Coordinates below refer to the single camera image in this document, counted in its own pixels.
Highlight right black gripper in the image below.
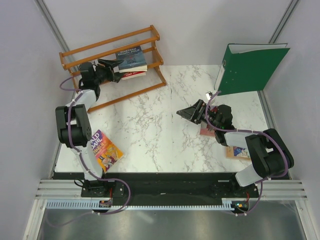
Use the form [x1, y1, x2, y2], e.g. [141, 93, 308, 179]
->
[176, 99, 221, 129]

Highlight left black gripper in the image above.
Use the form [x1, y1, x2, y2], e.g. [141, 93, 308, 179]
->
[93, 59, 126, 85]

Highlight red Treehouse book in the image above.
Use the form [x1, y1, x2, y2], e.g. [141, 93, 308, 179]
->
[121, 71, 146, 80]

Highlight blue Nineteen Eighty-Four book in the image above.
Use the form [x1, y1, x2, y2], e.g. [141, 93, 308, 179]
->
[115, 46, 148, 73]

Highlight purple castle cover book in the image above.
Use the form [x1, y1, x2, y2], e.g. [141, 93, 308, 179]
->
[199, 105, 218, 138]

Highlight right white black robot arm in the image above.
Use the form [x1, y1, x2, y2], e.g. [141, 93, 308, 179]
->
[176, 99, 294, 197]

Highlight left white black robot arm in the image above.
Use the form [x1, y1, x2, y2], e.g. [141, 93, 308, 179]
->
[55, 58, 124, 197]

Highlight wooden two-tier book rack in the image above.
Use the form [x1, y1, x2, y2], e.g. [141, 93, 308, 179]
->
[59, 24, 167, 114]

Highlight brown cover book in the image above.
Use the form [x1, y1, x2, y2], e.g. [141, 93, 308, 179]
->
[225, 146, 251, 161]

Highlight green lever arch binder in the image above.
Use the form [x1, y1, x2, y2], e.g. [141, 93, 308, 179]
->
[214, 43, 290, 96]

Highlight yellow Roald Dahl book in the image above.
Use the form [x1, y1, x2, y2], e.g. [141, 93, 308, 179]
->
[90, 129, 124, 173]

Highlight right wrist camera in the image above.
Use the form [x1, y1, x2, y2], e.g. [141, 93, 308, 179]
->
[205, 91, 213, 100]

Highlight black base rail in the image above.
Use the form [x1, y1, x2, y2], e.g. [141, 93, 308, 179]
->
[53, 172, 259, 206]

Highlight white slotted cable duct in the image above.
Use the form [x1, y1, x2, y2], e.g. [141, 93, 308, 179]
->
[45, 199, 248, 211]

